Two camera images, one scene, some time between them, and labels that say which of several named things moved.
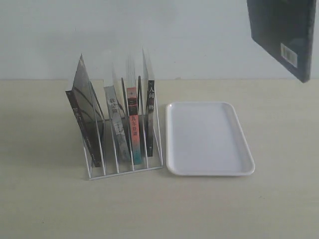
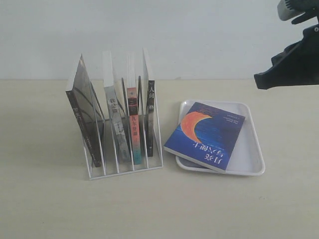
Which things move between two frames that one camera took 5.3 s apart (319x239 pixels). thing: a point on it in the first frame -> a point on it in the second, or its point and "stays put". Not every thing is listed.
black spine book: (150, 107) stays put
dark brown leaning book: (87, 109) stays put
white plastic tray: (206, 138) -> (247, 157)
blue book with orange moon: (284, 29) -> (206, 135)
